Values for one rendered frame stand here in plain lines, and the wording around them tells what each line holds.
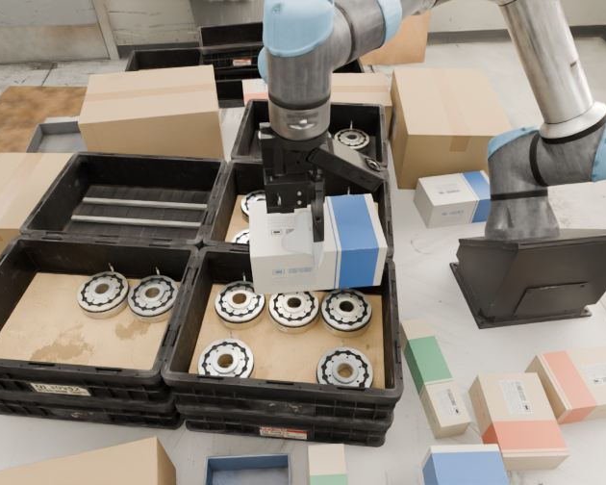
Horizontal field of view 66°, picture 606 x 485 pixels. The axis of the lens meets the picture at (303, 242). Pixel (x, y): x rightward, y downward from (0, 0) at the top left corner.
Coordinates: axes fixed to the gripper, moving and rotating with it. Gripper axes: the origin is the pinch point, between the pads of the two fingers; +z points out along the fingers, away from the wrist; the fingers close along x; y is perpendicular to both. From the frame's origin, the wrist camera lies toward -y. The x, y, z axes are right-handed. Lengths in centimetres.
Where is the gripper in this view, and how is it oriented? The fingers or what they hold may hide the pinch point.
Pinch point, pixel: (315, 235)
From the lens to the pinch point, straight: 73.3
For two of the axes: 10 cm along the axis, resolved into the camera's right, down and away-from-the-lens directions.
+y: -10.0, 0.8, -0.6
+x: 1.0, 7.2, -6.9
